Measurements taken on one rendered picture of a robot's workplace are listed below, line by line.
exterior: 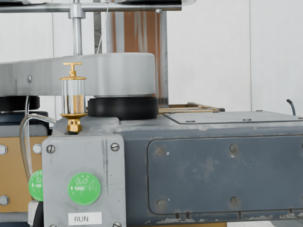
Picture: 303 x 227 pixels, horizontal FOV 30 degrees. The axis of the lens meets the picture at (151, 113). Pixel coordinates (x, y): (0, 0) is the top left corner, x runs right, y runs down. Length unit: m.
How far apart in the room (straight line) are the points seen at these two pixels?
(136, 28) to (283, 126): 0.52
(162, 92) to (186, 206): 0.51
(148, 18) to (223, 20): 4.83
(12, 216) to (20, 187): 0.05
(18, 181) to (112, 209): 0.45
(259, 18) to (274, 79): 0.65
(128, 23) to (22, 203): 0.38
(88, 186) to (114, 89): 0.20
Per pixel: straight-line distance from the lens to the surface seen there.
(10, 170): 0.96
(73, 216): 0.53
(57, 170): 0.52
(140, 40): 1.06
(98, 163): 0.52
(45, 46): 5.78
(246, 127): 0.59
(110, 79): 0.68
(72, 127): 0.59
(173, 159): 0.57
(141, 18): 1.07
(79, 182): 0.51
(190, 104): 1.15
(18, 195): 0.97
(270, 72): 5.97
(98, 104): 0.69
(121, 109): 0.68
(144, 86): 0.69
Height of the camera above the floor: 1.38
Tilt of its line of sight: 3 degrees down
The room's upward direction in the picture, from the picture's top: 1 degrees counter-clockwise
